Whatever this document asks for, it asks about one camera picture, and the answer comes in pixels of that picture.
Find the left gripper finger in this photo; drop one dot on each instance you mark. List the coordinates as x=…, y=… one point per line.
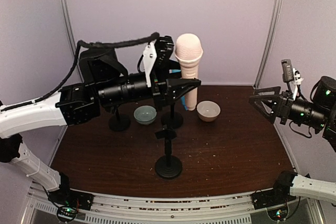
x=177, y=88
x=174, y=65

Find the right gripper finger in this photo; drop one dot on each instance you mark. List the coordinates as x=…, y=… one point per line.
x=269, y=92
x=266, y=105

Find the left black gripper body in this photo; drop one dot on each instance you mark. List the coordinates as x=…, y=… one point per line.
x=159, y=91

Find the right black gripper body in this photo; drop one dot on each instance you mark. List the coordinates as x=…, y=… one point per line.
x=284, y=107

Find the blue toy microphone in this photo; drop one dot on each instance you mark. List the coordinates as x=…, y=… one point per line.
x=183, y=97

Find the tall black microphone stand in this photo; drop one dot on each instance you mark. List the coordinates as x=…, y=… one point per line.
x=172, y=118

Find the short black microphone stand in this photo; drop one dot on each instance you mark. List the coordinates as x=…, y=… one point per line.
x=119, y=122

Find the thin black stand with clip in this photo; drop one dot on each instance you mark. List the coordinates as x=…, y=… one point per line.
x=168, y=166

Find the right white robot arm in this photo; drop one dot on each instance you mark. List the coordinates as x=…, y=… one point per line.
x=317, y=114

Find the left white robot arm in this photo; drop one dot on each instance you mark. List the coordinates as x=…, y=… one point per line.
x=107, y=85

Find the light teal bowl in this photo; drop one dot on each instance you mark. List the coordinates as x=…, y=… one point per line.
x=145, y=114

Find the white bowl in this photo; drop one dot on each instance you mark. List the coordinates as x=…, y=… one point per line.
x=208, y=111

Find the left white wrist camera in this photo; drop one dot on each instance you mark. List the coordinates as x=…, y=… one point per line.
x=149, y=61

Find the right aluminium frame post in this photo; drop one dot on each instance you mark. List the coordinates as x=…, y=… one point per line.
x=275, y=15

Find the aluminium frame post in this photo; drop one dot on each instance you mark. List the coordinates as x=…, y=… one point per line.
x=76, y=76
x=275, y=15

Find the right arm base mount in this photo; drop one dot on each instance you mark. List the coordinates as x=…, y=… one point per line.
x=276, y=199

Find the front aluminium rail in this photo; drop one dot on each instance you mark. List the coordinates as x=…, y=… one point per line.
x=235, y=208

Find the left aluminium frame post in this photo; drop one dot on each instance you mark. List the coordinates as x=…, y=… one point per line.
x=76, y=76

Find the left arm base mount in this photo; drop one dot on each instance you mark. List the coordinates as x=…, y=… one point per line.
x=67, y=201

